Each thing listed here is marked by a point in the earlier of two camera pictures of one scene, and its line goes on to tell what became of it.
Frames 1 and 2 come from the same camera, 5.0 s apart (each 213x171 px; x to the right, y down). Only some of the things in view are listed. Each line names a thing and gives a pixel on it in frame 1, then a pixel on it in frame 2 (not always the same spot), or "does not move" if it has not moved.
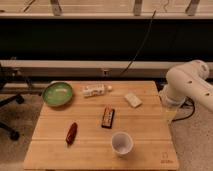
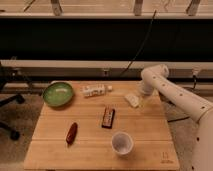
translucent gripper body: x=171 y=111 -> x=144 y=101
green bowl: x=57 y=94 does not move
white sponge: x=133 y=99 does not move
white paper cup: x=122 y=143 does not move
